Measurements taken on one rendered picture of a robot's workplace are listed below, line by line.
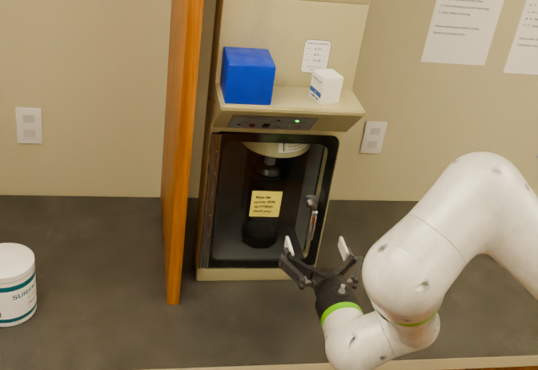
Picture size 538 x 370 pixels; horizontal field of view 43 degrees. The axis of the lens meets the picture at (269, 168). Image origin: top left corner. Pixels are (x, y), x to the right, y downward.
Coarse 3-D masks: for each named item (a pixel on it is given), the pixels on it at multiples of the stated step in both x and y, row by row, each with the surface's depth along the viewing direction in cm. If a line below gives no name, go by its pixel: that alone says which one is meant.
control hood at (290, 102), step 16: (272, 96) 151; (288, 96) 152; (304, 96) 153; (352, 96) 157; (224, 112) 146; (240, 112) 147; (256, 112) 147; (272, 112) 147; (288, 112) 148; (304, 112) 148; (320, 112) 149; (336, 112) 149; (352, 112) 150; (256, 128) 158; (320, 128) 159; (336, 128) 160
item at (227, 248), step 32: (224, 160) 163; (256, 160) 165; (288, 160) 166; (320, 160) 167; (224, 192) 168; (288, 192) 171; (320, 192) 172; (224, 224) 173; (256, 224) 174; (288, 224) 176; (320, 224) 178; (224, 256) 178; (256, 256) 180
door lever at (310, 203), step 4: (308, 200) 173; (312, 200) 173; (308, 204) 173; (312, 204) 172; (312, 208) 171; (312, 212) 169; (316, 212) 169; (312, 216) 170; (316, 216) 170; (312, 220) 170; (308, 224) 172; (312, 224) 171; (308, 228) 172; (312, 228) 172; (308, 232) 172; (312, 232) 172; (308, 236) 173; (312, 236) 173
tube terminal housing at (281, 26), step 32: (224, 0) 144; (256, 0) 145; (288, 0) 147; (224, 32) 148; (256, 32) 149; (288, 32) 150; (320, 32) 152; (352, 32) 153; (288, 64) 154; (352, 64) 157; (224, 128) 160
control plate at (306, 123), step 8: (232, 120) 151; (240, 120) 152; (248, 120) 152; (256, 120) 152; (264, 120) 152; (272, 120) 152; (288, 120) 153; (304, 120) 153; (312, 120) 153; (264, 128) 158; (272, 128) 158; (280, 128) 158; (288, 128) 158; (296, 128) 159; (304, 128) 159
